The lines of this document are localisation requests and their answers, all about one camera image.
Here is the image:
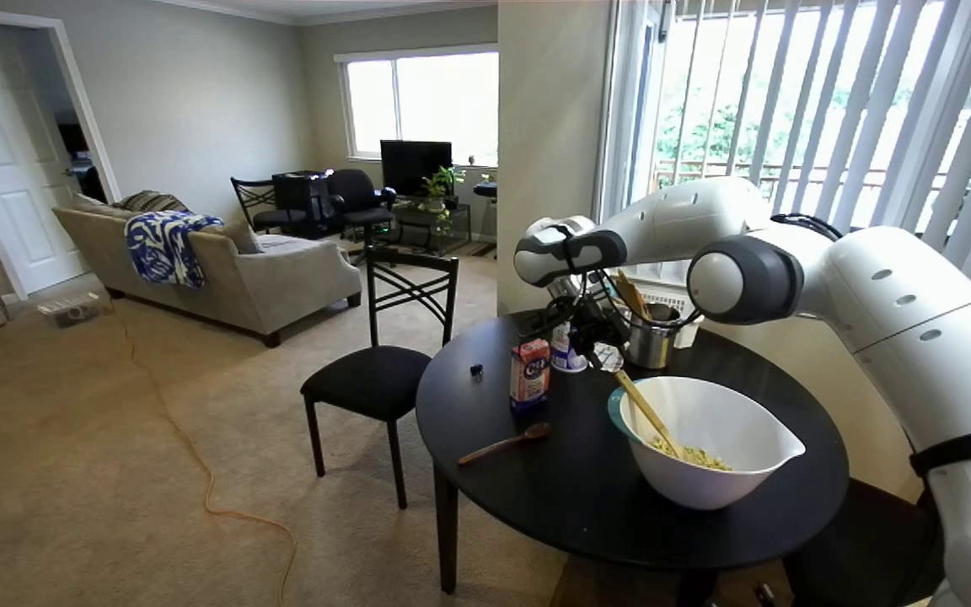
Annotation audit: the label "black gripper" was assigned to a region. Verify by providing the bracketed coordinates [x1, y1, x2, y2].
[555, 268, 632, 358]

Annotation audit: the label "light wooden spoon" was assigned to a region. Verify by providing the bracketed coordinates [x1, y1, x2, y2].
[609, 368, 696, 462]

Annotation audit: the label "white mixing bowl teal rim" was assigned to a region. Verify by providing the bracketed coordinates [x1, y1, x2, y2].
[603, 376, 809, 512]

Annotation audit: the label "dark wooden spoon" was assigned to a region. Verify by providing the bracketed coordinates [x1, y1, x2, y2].
[456, 420, 555, 474]

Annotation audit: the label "crumpled white wipe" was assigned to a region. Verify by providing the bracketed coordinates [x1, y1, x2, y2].
[588, 341, 627, 378]

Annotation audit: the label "wooden utensil in holder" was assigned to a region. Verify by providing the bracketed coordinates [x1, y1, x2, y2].
[612, 268, 651, 323]

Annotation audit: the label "steel utensil holder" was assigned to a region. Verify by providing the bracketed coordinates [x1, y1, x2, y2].
[624, 299, 683, 376]

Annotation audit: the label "yellow macaroni pasta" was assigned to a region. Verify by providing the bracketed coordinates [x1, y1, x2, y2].
[648, 431, 730, 476]

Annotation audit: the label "black round table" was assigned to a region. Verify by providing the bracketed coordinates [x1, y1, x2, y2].
[412, 308, 851, 607]

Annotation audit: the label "glass side table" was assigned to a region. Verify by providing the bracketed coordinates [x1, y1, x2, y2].
[388, 198, 479, 256]

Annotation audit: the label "green potted plant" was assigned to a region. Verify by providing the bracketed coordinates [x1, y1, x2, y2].
[415, 166, 469, 224]

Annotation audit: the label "black metal cushioned chair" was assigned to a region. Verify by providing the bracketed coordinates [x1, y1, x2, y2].
[296, 245, 461, 512]

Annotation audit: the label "black television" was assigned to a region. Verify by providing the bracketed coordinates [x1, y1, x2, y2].
[376, 140, 456, 198]

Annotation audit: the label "bright room window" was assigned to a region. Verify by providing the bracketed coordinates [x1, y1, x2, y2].
[338, 43, 501, 168]

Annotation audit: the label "dark armchair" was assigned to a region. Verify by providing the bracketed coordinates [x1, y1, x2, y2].
[269, 166, 396, 242]

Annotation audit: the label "white vertical blinds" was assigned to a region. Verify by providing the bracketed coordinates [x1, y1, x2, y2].
[588, 0, 971, 331]

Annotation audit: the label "beige sofa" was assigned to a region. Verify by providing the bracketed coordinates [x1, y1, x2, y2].
[49, 189, 364, 351]

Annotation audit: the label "black dining chair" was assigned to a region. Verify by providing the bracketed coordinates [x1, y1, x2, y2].
[782, 476, 951, 607]

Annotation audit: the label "black folding chair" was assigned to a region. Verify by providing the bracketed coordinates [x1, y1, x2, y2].
[228, 176, 286, 233]

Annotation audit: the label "blue white patterned blanket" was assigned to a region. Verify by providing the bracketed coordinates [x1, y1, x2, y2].
[121, 208, 223, 293]

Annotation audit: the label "low white box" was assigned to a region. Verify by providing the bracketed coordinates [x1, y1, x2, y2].
[37, 288, 107, 331]

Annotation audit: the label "open white door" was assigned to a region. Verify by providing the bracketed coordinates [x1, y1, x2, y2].
[0, 16, 86, 299]

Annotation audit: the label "orange floor cable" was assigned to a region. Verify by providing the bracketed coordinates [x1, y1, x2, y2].
[110, 323, 298, 607]

